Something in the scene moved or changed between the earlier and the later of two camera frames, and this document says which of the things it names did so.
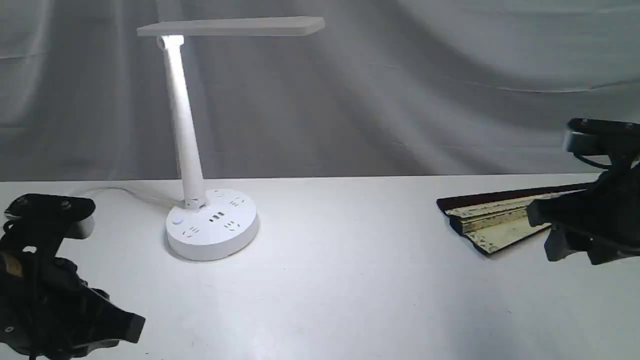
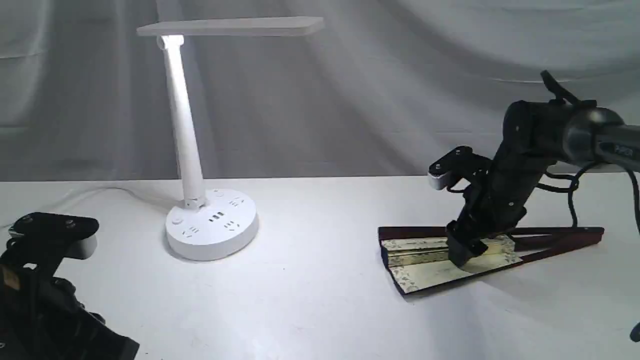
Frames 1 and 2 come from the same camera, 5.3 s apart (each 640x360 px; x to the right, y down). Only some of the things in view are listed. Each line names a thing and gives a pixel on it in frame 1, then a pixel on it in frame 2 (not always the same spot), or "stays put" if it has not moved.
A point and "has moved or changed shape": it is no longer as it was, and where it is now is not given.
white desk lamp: (214, 223) stays put
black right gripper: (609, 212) -> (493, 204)
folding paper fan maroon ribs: (493, 219) has moved or changed shape
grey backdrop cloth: (390, 88) stays put
